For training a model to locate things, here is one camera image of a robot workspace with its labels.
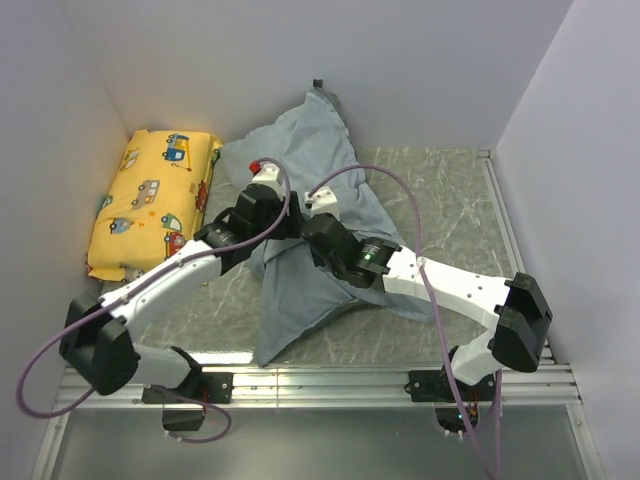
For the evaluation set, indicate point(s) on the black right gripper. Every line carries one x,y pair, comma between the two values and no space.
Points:
317,259

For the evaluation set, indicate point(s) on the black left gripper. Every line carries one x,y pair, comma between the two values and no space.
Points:
290,227

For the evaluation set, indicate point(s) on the grey striped pillowcase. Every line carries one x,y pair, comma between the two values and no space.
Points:
311,141

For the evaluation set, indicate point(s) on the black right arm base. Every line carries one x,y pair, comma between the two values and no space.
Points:
431,386

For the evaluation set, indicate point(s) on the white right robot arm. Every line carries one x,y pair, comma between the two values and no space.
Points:
513,311

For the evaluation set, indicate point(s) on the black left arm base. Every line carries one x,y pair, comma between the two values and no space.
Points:
194,412

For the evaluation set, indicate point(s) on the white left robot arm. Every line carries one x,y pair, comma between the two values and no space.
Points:
103,346

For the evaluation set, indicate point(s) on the yellow car-print pillow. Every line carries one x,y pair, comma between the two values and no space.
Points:
155,204

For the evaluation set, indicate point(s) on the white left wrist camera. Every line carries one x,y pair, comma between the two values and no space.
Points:
267,173

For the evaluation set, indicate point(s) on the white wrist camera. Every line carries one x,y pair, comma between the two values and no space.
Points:
322,201
267,173

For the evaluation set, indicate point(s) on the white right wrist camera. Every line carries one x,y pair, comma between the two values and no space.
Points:
322,201

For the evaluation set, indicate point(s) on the aluminium mounting rail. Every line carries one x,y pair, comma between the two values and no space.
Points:
372,386

